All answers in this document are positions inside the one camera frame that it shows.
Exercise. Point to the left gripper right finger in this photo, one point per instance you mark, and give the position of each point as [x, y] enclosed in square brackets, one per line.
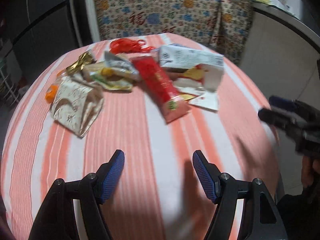
[208, 174]

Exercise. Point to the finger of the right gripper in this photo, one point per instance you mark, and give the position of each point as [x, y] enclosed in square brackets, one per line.
[276, 119]
[282, 103]

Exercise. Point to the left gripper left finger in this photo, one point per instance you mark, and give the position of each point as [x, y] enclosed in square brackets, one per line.
[108, 176]

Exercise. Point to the floral white paper box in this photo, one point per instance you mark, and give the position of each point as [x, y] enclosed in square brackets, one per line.
[76, 105]

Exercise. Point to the orange snack wrapper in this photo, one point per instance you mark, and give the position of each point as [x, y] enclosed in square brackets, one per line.
[52, 90]

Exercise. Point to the silver yellow snack bag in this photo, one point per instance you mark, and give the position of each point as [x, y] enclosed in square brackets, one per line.
[115, 73]

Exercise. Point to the red long snack packet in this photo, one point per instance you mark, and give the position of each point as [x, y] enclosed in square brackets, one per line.
[160, 86]

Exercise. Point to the white milk carton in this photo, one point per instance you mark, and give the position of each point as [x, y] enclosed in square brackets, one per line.
[173, 56]

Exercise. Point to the gold foil wrapper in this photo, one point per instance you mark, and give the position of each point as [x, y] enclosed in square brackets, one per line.
[84, 59]

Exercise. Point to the red plastic bag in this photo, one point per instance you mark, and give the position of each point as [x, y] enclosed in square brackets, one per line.
[129, 46]

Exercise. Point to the person's right hand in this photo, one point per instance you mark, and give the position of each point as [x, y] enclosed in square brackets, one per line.
[310, 167]

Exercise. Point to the striped pink white tablecloth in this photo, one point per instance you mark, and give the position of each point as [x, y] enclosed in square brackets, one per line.
[159, 195]

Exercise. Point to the patterned fabric cover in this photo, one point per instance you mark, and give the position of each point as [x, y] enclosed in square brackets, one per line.
[222, 25]

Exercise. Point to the dark refrigerator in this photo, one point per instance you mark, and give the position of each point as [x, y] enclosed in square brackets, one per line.
[40, 31]

